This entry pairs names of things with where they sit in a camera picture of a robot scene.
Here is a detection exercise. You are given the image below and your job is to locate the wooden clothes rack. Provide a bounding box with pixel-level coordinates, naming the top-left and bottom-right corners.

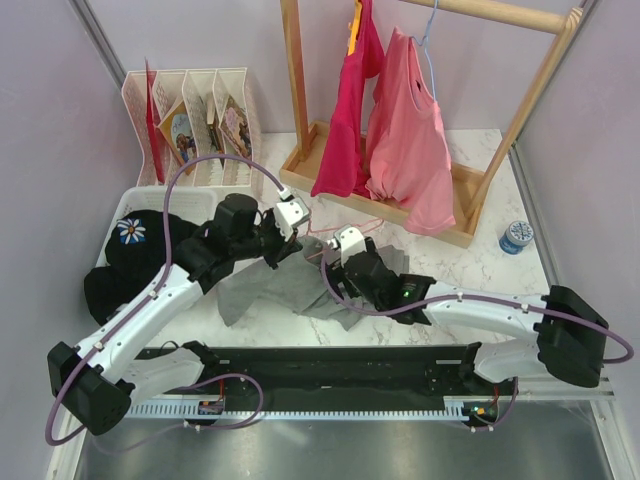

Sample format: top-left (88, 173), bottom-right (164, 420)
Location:
top-left (280, 0), bottom-right (583, 248)

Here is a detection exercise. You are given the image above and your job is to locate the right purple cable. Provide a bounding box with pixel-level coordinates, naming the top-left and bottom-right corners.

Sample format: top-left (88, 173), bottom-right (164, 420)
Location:
top-left (322, 244), bottom-right (635, 436)

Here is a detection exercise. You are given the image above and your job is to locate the magenta t-shirt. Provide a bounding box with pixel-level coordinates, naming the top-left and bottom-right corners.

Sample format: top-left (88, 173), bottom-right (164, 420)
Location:
top-left (311, 1), bottom-right (384, 198)

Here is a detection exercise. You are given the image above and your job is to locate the purple cable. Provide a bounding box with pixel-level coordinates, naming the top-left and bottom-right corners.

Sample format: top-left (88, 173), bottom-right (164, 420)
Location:
top-left (44, 155), bottom-right (291, 454)
top-left (322, 244), bottom-right (635, 436)

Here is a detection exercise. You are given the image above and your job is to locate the children's book yellow cover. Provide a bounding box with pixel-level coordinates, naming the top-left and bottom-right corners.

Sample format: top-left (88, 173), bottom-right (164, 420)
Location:
top-left (159, 96), bottom-right (197, 166)

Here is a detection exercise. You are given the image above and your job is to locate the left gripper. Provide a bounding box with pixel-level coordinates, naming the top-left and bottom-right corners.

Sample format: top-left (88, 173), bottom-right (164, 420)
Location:
top-left (232, 208), bottom-right (302, 270)

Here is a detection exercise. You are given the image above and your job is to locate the thin dark book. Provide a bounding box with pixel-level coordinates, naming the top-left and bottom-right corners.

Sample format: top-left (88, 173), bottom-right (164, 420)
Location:
top-left (206, 94), bottom-right (224, 153)

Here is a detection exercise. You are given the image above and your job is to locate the white magazine file rack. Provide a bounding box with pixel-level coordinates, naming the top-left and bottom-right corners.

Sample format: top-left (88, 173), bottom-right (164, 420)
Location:
top-left (121, 67), bottom-right (263, 194)

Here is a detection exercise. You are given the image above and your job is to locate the orange hanger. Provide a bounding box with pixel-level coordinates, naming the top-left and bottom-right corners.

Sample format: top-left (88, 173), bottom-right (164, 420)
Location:
top-left (347, 0), bottom-right (363, 56)

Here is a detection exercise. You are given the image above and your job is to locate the white laundry basket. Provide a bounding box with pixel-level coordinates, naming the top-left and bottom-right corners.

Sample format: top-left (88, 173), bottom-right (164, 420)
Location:
top-left (97, 185), bottom-right (224, 266)

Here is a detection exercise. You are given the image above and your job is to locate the pink t-shirt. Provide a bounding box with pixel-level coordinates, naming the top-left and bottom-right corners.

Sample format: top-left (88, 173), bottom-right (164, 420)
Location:
top-left (365, 27), bottom-right (456, 236)

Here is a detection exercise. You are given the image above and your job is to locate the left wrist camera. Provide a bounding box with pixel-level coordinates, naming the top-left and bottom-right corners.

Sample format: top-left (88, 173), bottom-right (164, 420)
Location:
top-left (273, 195), bottom-right (310, 240)

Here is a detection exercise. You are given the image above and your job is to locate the grey t-shirt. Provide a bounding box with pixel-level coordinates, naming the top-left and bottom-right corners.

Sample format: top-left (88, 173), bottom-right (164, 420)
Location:
top-left (217, 236), bottom-right (411, 331)

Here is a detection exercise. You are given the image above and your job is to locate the blue white round container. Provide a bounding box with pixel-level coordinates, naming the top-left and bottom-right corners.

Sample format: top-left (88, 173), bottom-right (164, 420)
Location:
top-left (499, 221), bottom-right (534, 255)

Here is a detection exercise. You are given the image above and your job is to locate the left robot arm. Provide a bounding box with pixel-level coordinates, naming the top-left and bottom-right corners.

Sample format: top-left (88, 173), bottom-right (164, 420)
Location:
top-left (47, 191), bottom-right (310, 436)

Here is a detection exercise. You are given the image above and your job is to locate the red folder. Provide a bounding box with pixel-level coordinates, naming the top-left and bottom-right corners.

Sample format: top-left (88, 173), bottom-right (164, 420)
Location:
top-left (145, 60), bottom-right (165, 184)

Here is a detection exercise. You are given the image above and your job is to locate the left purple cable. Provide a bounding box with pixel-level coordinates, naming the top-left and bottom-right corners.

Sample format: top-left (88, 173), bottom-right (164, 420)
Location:
top-left (44, 155), bottom-right (291, 454)

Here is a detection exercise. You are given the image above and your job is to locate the white cable duct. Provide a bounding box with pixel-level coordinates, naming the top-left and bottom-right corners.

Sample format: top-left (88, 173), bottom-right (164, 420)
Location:
top-left (125, 396), bottom-right (469, 422)

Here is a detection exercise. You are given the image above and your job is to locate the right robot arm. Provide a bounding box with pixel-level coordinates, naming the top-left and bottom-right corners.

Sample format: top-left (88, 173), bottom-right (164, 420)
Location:
top-left (321, 249), bottom-right (609, 394)

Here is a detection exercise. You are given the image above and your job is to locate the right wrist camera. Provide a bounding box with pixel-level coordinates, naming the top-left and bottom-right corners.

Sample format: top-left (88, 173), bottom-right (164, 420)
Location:
top-left (328, 225), bottom-right (367, 263)

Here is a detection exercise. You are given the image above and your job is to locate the children's book pink cover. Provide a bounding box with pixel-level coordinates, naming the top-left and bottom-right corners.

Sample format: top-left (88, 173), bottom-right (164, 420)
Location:
top-left (220, 96), bottom-right (252, 160)

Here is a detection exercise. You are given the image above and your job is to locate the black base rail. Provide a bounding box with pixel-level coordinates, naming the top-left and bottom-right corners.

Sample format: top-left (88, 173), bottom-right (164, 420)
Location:
top-left (159, 344), bottom-right (521, 416)

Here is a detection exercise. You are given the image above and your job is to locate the black clothing with daisy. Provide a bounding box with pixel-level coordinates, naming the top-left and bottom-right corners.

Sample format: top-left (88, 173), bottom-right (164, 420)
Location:
top-left (83, 209), bottom-right (206, 324)

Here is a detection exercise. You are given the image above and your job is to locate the blue wire hanger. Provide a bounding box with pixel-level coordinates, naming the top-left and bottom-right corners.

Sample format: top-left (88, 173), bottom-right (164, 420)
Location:
top-left (412, 0), bottom-right (439, 100)

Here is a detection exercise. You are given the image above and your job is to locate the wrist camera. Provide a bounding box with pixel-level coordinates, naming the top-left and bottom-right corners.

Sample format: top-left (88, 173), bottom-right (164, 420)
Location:
top-left (273, 195), bottom-right (310, 240)
top-left (328, 225), bottom-right (367, 263)

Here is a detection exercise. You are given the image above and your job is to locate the pink wire hanger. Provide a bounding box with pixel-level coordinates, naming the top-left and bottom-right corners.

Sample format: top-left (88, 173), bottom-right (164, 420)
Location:
top-left (305, 218), bottom-right (385, 260)

